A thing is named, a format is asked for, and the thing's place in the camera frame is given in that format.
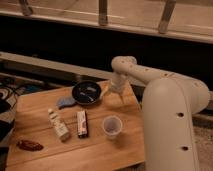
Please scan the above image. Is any blue cloth piece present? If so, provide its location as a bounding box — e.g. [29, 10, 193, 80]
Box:
[57, 96, 76, 109]

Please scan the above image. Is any middle metal railing post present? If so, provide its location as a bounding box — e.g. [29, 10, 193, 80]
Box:
[98, 0, 108, 26]

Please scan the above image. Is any left metal railing post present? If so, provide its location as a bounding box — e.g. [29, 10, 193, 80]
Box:
[19, 0, 33, 16]

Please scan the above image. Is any dark cables and clutter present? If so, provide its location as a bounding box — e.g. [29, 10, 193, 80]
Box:
[0, 75, 43, 148]

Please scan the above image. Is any dark ceramic bowl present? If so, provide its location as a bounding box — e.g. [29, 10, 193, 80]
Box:
[72, 81, 102, 105]

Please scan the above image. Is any clear plastic cup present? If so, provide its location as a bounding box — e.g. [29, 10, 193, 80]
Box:
[102, 116, 123, 140]

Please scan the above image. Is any wooden table board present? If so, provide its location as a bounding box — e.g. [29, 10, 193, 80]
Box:
[6, 84, 145, 171]

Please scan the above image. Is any right metal railing post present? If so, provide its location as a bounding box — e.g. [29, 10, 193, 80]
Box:
[158, 0, 176, 34]

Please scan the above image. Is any metal railing post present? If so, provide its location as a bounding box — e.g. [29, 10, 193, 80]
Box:
[158, 0, 176, 34]
[98, 0, 108, 26]
[19, 0, 33, 16]

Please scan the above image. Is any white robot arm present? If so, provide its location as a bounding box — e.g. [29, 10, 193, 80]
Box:
[107, 56, 210, 171]

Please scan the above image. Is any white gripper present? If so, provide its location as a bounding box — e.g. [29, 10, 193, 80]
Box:
[99, 72, 127, 103]

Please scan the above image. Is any white lotion tube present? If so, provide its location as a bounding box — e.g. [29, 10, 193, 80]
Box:
[48, 109, 70, 142]

